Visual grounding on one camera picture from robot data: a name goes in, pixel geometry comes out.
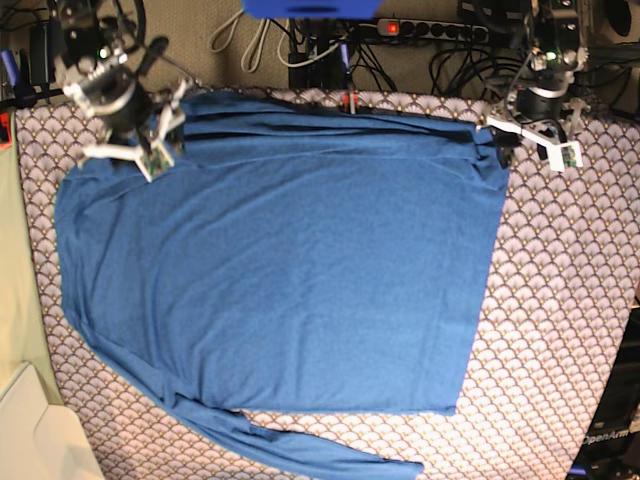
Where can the blue T-shirt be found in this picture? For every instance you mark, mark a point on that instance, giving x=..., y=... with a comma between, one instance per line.
x=292, y=260

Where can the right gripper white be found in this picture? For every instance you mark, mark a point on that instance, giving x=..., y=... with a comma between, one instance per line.
x=151, y=155

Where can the blue box overhead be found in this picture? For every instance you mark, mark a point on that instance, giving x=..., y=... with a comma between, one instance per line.
x=322, y=9

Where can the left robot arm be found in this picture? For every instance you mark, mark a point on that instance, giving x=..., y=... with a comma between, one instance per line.
x=535, y=103

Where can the black OpenArm case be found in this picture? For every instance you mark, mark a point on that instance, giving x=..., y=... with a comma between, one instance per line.
x=610, y=449

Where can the white plastic bin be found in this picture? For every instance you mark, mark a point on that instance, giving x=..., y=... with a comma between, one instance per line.
x=40, y=440

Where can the fan-patterned table cloth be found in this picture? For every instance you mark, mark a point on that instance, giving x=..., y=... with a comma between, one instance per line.
x=564, y=273

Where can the white power strip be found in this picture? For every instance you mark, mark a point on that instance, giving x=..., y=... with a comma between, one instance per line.
x=430, y=30

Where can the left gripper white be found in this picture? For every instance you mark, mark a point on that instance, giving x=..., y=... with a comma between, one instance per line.
x=555, y=140

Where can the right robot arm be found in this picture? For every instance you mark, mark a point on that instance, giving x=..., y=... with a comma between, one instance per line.
x=100, y=68

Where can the red black table clamp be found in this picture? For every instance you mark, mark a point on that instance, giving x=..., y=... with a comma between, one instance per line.
x=350, y=102

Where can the black power adapter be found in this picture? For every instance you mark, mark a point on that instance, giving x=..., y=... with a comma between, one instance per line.
x=45, y=43

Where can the blue handled clamp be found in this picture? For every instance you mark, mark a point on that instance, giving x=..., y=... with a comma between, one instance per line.
x=18, y=78

